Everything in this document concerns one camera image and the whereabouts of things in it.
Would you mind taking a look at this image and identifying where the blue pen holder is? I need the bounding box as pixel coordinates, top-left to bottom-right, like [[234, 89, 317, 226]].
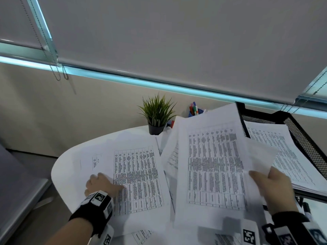
[[188, 108, 205, 118]]

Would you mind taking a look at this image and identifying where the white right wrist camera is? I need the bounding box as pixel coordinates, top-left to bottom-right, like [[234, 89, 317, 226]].
[[240, 218, 261, 245]]

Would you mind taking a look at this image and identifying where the grey low cabinet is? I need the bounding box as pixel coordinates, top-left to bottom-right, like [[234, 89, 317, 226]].
[[0, 145, 51, 245]]

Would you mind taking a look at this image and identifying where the person's right hand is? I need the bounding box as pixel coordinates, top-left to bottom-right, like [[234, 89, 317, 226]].
[[249, 166, 299, 216]]

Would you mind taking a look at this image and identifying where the black left wristband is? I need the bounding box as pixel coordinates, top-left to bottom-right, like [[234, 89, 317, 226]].
[[69, 190, 114, 239]]

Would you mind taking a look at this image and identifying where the potted green plant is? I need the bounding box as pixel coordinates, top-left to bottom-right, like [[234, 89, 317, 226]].
[[138, 94, 178, 135]]

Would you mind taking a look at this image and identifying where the black mesh paper tray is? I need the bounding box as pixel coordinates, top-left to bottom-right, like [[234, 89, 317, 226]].
[[235, 102, 327, 202]]

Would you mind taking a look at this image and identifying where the metal bead chain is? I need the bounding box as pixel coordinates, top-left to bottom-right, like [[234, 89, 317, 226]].
[[280, 79, 327, 114], [19, 0, 69, 81]]

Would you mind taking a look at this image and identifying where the black marker pen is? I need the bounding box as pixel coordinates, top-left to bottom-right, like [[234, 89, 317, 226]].
[[302, 202, 313, 222]]

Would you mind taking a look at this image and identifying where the printed paper bundle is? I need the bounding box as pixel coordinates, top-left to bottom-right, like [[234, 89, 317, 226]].
[[291, 185, 327, 197], [291, 183, 327, 196], [244, 121, 327, 194], [161, 103, 279, 231]]

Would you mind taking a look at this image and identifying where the person's left forearm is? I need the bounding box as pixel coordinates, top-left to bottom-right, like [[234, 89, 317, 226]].
[[45, 218, 94, 245]]

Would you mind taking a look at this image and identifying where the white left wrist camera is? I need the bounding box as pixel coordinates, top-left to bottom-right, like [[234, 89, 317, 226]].
[[89, 224, 115, 245]]

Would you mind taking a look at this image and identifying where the pile of papers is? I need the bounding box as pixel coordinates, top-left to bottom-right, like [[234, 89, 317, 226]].
[[74, 130, 269, 245]]

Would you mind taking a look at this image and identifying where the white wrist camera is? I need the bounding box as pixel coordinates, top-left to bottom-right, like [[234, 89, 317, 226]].
[[240, 218, 261, 245], [89, 224, 115, 245]]

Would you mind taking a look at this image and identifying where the white table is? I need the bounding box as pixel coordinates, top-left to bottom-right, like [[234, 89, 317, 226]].
[[51, 125, 327, 245]]

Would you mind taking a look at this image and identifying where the glass window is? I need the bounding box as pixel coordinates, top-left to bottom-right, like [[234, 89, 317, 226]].
[[0, 0, 327, 120]]

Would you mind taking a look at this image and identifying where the person's left hand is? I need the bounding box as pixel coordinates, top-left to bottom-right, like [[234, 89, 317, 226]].
[[84, 172, 125, 198]]

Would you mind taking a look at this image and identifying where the wide grey roller blind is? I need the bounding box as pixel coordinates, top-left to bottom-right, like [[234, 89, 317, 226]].
[[37, 0, 327, 104]]

